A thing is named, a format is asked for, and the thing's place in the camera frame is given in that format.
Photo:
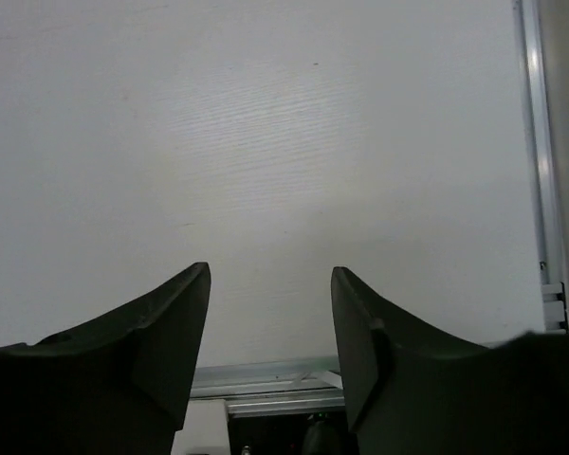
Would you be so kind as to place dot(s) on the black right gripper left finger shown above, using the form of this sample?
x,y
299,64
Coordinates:
x,y
119,383

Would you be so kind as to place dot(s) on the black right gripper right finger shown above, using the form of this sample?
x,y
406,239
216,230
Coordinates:
x,y
411,388

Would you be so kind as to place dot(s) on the aluminium table edge rail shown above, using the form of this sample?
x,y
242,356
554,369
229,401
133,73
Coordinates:
x,y
314,384

